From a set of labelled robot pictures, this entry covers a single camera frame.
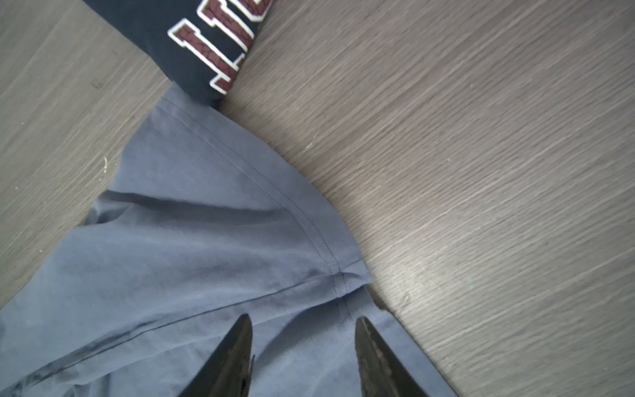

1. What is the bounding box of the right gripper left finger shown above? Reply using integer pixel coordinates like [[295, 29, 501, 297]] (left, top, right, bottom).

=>
[[180, 314, 253, 397]]

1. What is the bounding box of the navy tank top red trim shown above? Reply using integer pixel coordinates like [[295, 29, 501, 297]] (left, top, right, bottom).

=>
[[87, 0, 272, 108]]

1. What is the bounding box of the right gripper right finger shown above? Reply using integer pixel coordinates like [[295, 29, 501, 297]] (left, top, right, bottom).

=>
[[355, 317, 428, 397]]

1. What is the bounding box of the grey blue printed tank top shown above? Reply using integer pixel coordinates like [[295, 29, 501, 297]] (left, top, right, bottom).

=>
[[1, 87, 453, 396]]

